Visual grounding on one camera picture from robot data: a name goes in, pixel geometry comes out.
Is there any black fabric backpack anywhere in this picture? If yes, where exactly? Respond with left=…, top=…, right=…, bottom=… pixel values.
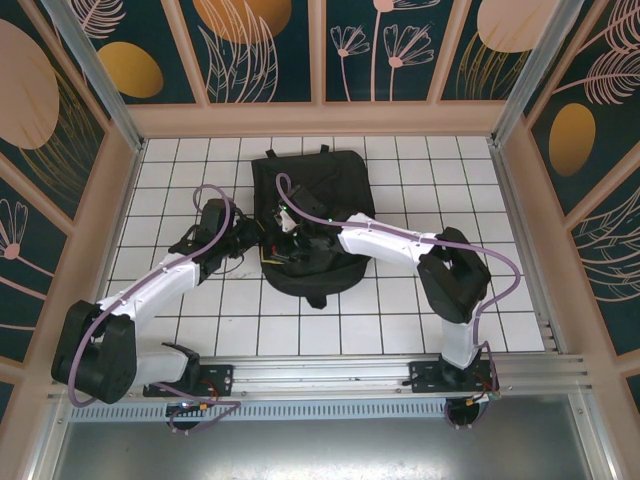
left=249, top=143, right=374, bottom=310

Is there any orange circle leaves art panel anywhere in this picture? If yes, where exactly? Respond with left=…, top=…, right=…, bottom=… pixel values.
left=177, top=0, right=321, bottom=106

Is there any steel sheet panel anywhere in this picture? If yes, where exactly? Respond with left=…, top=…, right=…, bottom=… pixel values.
left=29, top=392, right=621, bottom=480

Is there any large pink disc art panel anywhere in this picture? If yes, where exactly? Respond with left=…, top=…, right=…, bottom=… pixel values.
left=0, top=0, right=112, bottom=229

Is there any pink circle feather art panel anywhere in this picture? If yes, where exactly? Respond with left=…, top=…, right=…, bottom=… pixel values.
left=438, top=0, right=556, bottom=103

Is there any orange oval feather art panel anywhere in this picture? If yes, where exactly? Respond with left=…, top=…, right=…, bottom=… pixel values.
left=522, top=0, right=640, bottom=216

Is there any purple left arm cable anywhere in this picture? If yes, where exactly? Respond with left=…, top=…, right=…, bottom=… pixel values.
left=67, top=183, right=242, bottom=437

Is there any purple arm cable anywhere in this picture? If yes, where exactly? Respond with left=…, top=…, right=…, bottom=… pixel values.
left=275, top=172, right=522, bottom=432
left=67, top=183, right=242, bottom=437

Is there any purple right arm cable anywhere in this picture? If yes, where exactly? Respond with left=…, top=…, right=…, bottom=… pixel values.
left=275, top=172, right=522, bottom=432

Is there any aluminium side rail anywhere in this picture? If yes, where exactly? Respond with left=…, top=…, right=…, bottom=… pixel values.
left=488, top=142, right=567, bottom=357
left=73, top=142, right=147, bottom=362

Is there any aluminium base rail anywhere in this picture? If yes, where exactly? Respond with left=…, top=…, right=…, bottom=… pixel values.
left=47, top=353, right=594, bottom=401

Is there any slotted grey cable duct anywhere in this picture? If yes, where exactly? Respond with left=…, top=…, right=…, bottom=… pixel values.
left=67, top=403, right=451, bottom=422

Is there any small controller board with wires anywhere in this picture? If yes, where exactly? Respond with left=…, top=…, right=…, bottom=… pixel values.
left=464, top=391, right=503, bottom=407
left=167, top=399, right=214, bottom=416

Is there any orange oval wall art panel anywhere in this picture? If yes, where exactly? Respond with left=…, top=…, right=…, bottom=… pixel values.
left=62, top=0, right=210, bottom=107

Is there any aluminium frame post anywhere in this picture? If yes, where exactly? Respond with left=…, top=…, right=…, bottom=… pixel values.
left=488, top=0, right=586, bottom=147
left=41, top=0, right=147, bottom=154

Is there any single flower wall art panel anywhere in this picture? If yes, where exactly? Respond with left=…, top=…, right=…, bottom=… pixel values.
left=0, top=152, right=76, bottom=369

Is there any three flowers wall art panel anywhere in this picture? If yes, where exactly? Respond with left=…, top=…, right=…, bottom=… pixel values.
left=319, top=0, right=454, bottom=105

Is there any feather leaves wall art panel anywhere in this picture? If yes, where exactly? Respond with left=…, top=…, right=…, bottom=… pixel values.
left=567, top=172, right=640, bottom=359

